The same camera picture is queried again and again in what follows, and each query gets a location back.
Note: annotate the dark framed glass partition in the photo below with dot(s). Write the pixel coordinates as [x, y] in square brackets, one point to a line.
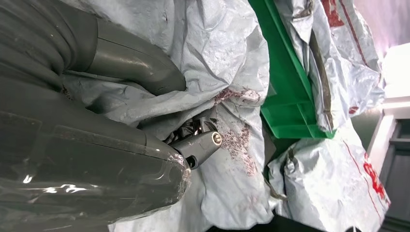
[397, 173]

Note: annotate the green plastic crate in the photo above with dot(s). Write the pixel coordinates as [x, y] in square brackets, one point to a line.
[285, 96]

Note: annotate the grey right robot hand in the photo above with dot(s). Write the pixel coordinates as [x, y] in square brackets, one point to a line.
[96, 166]

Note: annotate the large white printed parcel bag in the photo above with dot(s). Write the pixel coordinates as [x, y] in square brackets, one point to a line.
[320, 185]

